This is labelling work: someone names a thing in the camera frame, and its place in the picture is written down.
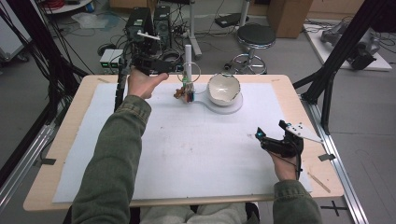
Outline small black computer tower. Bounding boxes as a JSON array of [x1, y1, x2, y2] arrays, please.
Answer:
[[153, 5, 173, 51]]

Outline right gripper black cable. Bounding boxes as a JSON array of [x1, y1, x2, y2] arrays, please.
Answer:
[[273, 151, 304, 182]]

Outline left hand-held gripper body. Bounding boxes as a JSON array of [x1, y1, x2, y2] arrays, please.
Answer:
[[130, 30, 176, 77]]

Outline person's legs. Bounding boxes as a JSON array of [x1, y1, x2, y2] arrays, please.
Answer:
[[139, 202, 260, 224]]

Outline black flat device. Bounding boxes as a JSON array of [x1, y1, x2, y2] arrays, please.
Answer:
[[214, 12, 250, 29]]

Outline clear plastic bag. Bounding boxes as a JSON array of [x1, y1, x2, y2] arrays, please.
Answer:
[[70, 11, 110, 30]]

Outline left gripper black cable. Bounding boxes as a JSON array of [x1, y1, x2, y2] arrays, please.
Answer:
[[113, 43, 138, 114]]

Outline white table leg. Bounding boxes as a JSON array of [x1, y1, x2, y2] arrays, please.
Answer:
[[186, 0, 204, 61]]

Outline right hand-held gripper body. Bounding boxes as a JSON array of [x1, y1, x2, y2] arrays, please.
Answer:
[[260, 121, 324, 160]]

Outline aluminium rail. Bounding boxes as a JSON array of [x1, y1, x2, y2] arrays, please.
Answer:
[[0, 124, 57, 214], [299, 92, 370, 224]]

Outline black tape cross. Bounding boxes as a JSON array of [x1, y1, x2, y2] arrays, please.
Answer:
[[319, 200, 348, 217]]

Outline black metal frame stand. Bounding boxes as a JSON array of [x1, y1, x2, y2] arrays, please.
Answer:
[[0, 0, 92, 188], [292, 0, 396, 136]]

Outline thin wooden stick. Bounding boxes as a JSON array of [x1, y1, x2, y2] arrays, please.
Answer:
[[307, 172, 332, 194]]

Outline white ceramic bowl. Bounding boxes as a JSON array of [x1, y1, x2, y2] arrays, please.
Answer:
[[206, 72, 243, 107]]

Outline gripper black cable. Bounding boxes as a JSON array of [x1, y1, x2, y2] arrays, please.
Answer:
[[113, 43, 138, 114], [273, 151, 304, 182]]

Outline large black computer tower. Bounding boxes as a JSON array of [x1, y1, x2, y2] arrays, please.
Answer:
[[125, 7, 155, 60]]

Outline brown bear leather strap keychain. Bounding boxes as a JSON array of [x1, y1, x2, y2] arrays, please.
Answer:
[[173, 87, 188, 101]]

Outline grey tape piece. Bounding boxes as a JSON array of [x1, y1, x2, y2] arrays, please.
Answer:
[[318, 152, 337, 162]]

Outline white key stand with post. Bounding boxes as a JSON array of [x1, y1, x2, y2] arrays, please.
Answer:
[[181, 43, 244, 116]]

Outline person's right hand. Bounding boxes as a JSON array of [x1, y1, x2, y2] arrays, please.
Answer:
[[268, 152, 301, 183]]

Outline person's left hand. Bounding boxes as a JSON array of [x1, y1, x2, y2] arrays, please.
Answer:
[[127, 66, 170, 101]]

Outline round white table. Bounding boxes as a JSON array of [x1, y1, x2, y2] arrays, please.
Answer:
[[39, 0, 95, 15]]

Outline cardboard box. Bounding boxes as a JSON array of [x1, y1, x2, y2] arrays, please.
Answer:
[[266, 0, 314, 39]]

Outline white power supply box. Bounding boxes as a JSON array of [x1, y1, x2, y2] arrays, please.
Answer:
[[109, 49, 125, 75], [99, 49, 116, 75]]

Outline white table mat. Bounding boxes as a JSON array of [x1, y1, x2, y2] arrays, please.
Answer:
[[51, 81, 314, 204]]

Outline black round stool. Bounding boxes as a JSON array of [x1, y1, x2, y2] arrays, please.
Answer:
[[224, 23, 277, 76]]

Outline white board with robot parts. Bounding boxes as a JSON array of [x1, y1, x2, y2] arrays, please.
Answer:
[[303, 22, 393, 72]]

